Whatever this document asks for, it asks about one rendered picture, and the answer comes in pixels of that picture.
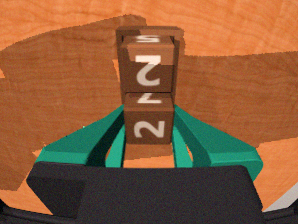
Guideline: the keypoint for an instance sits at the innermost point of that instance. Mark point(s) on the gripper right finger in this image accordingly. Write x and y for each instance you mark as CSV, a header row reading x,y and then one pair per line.
x,y
209,146

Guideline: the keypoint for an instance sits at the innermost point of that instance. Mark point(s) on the brown calendar cube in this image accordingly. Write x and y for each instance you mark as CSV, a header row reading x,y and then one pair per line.
x,y
149,118
148,63

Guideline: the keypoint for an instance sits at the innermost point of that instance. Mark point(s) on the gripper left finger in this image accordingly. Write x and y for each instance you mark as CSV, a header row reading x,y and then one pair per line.
x,y
90,144

